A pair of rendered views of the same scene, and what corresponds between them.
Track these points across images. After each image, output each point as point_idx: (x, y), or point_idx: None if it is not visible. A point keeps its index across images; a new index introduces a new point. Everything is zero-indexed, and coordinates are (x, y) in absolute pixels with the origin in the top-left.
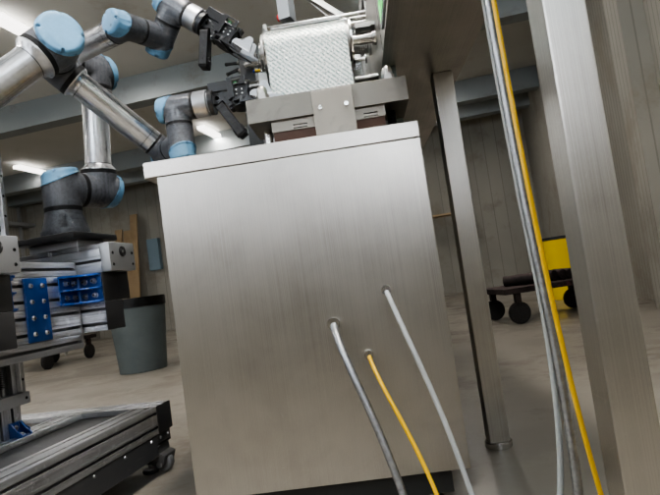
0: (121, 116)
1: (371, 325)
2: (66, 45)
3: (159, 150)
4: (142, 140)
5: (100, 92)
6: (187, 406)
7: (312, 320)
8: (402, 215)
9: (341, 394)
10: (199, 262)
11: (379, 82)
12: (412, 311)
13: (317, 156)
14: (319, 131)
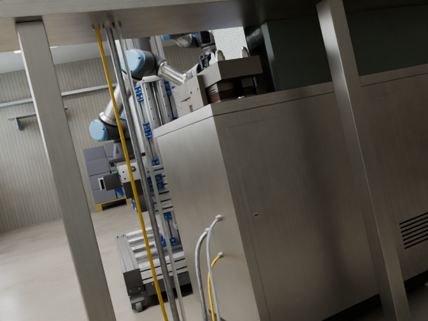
0: (181, 83)
1: (219, 237)
2: (132, 68)
3: None
4: None
5: (171, 74)
6: (184, 254)
7: (203, 227)
8: (216, 171)
9: (218, 272)
10: (172, 184)
11: (209, 69)
12: (230, 235)
13: (186, 128)
14: (193, 107)
